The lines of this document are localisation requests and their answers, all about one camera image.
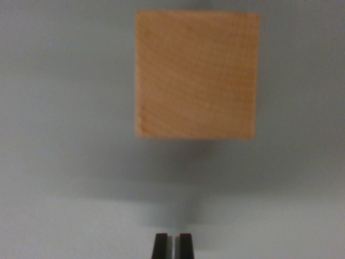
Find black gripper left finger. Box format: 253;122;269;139
151;233;174;259

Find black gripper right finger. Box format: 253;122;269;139
174;233;196;259

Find wooden cube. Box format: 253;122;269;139
134;10;261;141

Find gray plastic tray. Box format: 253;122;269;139
0;0;345;259

